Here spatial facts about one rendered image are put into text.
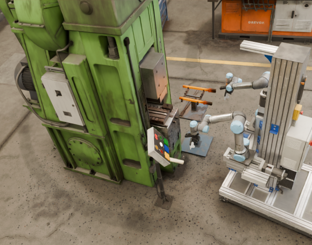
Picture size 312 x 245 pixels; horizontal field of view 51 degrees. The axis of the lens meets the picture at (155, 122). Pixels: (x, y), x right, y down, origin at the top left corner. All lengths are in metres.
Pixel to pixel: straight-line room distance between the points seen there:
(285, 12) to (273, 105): 3.84
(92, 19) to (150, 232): 2.53
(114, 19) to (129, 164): 2.11
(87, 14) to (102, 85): 0.85
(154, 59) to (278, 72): 1.25
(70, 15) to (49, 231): 2.70
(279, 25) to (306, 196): 3.81
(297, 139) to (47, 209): 3.21
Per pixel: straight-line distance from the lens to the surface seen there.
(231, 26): 7.08
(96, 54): 3.20
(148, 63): 3.41
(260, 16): 6.93
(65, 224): 4.48
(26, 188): 5.07
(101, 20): 2.90
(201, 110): 4.34
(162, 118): 3.88
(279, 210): 4.05
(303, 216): 4.09
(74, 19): 3.06
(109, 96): 3.55
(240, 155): 3.39
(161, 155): 3.35
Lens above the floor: 3.64
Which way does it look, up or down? 44 degrees down
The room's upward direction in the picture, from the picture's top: 10 degrees counter-clockwise
